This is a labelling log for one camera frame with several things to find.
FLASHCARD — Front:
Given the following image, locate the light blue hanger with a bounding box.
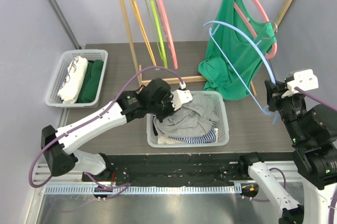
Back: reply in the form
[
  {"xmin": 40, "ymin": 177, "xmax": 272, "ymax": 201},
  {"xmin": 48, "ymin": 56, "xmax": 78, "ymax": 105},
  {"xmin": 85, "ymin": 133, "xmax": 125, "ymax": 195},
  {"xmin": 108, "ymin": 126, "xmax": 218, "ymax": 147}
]
[{"xmin": 202, "ymin": 20, "xmax": 279, "ymax": 126}]

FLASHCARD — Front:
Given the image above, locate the grey tank top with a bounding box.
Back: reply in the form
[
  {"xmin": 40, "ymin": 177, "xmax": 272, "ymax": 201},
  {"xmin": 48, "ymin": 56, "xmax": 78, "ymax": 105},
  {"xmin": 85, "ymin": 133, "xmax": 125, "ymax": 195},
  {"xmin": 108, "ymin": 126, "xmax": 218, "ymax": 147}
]
[{"xmin": 153, "ymin": 93, "xmax": 219, "ymax": 138}]

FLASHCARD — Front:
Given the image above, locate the lime green hanger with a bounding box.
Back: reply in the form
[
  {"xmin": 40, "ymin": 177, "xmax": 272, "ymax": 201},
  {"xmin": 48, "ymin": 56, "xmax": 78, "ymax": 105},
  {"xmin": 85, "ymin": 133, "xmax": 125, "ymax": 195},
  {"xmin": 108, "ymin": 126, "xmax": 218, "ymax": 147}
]
[{"xmin": 145, "ymin": 0, "xmax": 168, "ymax": 68}]

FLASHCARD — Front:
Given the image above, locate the yellow plastic hanger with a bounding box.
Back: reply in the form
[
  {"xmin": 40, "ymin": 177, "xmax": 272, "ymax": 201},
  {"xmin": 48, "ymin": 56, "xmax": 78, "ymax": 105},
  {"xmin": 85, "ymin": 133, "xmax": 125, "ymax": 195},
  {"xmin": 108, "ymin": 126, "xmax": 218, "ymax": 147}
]
[{"xmin": 130, "ymin": 0, "xmax": 157, "ymax": 66}]

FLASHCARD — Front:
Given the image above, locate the coral pink hanger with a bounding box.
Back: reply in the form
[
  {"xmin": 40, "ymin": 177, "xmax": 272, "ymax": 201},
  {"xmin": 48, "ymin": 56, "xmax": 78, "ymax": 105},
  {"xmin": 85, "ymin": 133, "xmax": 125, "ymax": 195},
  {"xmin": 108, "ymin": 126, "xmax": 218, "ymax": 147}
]
[{"xmin": 154, "ymin": 0, "xmax": 179, "ymax": 69}]

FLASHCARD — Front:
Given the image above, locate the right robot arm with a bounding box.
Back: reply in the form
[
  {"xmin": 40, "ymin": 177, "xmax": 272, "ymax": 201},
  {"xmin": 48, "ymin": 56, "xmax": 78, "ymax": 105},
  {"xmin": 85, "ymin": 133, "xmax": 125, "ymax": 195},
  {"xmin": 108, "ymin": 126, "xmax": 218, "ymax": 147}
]
[{"xmin": 237, "ymin": 77, "xmax": 336, "ymax": 223}]

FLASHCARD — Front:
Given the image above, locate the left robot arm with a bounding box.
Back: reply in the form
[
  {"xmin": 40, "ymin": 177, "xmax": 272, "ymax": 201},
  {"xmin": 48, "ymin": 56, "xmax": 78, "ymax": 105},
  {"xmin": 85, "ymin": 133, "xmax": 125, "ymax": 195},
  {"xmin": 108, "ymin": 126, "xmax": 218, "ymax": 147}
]
[{"xmin": 41, "ymin": 79, "xmax": 183, "ymax": 181}]

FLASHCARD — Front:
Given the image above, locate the green tank top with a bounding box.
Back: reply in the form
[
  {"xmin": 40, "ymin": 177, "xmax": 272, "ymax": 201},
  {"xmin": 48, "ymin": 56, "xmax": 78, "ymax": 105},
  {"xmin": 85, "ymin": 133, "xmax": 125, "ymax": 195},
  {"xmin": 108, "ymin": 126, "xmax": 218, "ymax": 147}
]
[{"xmin": 198, "ymin": 0, "xmax": 276, "ymax": 101}]

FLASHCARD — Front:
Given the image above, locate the pink plastic hanger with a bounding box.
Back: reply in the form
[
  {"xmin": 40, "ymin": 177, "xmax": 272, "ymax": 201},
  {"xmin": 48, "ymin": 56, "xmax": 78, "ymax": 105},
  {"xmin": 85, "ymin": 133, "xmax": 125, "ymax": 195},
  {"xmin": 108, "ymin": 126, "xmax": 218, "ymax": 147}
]
[{"xmin": 233, "ymin": 0, "xmax": 278, "ymax": 60}]

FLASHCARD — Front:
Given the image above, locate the white centre laundry basket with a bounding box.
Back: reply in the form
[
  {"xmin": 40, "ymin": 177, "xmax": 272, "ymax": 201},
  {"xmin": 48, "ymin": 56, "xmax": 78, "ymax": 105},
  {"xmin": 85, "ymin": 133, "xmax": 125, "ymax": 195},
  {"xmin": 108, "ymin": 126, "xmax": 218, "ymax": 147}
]
[{"xmin": 146, "ymin": 91, "xmax": 229, "ymax": 148}]

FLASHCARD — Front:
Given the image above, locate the white laundry basket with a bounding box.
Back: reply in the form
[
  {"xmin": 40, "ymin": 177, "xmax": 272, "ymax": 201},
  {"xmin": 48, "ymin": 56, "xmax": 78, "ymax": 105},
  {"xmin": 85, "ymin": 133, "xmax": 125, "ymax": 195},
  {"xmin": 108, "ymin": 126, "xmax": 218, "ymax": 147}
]
[
  {"xmin": 45, "ymin": 49, "xmax": 108, "ymax": 109},
  {"xmin": 146, "ymin": 91, "xmax": 229, "ymax": 148}
]

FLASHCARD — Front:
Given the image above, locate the green cloth in basket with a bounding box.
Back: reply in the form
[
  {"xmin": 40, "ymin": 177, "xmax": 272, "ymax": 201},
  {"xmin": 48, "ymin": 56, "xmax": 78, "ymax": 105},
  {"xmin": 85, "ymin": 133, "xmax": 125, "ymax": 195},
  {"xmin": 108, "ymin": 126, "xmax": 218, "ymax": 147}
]
[{"xmin": 77, "ymin": 60, "xmax": 104, "ymax": 103}]

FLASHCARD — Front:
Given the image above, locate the white cloth in left basket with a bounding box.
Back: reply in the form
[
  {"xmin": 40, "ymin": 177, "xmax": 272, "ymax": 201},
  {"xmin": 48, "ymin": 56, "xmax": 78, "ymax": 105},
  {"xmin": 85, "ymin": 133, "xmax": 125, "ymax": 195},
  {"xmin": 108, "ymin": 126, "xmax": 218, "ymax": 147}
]
[{"xmin": 57, "ymin": 56, "xmax": 88, "ymax": 104}]

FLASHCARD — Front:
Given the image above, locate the white left laundry basket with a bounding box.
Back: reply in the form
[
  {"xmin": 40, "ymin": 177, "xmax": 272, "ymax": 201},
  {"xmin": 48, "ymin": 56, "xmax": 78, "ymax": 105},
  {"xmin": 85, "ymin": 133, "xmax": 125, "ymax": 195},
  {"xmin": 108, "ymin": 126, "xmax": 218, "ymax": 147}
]
[{"xmin": 45, "ymin": 49, "xmax": 108, "ymax": 109}]

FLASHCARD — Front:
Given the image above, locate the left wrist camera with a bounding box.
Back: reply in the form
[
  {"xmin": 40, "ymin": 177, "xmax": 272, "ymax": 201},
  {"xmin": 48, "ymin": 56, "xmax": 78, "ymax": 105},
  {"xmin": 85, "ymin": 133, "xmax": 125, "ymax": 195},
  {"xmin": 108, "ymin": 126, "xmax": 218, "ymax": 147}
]
[{"xmin": 171, "ymin": 82, "xmax": 193, "ymax": 111}]

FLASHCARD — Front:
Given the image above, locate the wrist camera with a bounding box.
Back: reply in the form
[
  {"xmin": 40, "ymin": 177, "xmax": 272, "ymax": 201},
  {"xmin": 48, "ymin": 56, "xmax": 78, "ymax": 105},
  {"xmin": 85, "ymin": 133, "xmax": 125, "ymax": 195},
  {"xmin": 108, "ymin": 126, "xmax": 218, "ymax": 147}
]
[
  {"xmin": 171, "ymin": 82, "xmax": 193, "ymax": 111},
  {"xmin": 281, "ymin": 69, "xmax": 319, "ymax": 98}
]

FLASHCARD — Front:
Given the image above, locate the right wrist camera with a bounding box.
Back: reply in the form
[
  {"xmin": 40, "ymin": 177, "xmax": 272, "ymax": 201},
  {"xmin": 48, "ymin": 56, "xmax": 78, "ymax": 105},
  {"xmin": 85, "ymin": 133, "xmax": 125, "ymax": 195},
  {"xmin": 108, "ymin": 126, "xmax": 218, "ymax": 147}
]
[{"xmin": 281, "ymin": 69, "xmax": 319, "ymax": 98}]

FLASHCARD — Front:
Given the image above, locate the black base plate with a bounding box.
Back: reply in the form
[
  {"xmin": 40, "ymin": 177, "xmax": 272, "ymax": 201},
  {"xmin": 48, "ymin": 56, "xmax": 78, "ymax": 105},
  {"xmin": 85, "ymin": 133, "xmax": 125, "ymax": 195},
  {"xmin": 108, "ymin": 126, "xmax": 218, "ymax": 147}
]
[{"xmin": 81, "ymin": 151, "xmax": 271, "ymax": 188}]

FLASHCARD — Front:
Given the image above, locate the slotted cable duct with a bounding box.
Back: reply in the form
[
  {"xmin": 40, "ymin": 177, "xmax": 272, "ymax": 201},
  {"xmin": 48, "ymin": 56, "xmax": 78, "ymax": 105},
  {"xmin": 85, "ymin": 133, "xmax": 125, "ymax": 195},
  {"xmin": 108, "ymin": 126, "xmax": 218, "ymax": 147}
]
[{"xmin": 44, "ymin": 183, "xmax": 242, "ymax": 196}]

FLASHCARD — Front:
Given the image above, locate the grey corner frame post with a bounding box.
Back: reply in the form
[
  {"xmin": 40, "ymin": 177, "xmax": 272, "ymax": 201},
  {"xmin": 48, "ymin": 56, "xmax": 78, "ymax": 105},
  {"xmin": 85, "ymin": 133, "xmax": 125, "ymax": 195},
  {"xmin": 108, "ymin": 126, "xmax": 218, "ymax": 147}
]
[{"xmin": 47, "ymin": 0, "xmax": 81, "ymax": 50}]

